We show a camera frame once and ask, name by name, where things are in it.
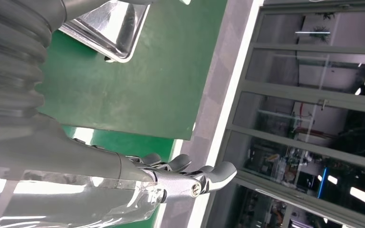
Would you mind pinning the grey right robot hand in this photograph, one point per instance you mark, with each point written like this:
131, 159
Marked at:
59, 176

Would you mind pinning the green conveyor belt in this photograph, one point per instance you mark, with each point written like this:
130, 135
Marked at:
129, 144

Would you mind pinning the white scale with steel tray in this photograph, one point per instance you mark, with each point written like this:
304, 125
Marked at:
113, 28

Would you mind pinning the grey glass partition frame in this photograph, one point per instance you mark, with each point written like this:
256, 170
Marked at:
311, 94

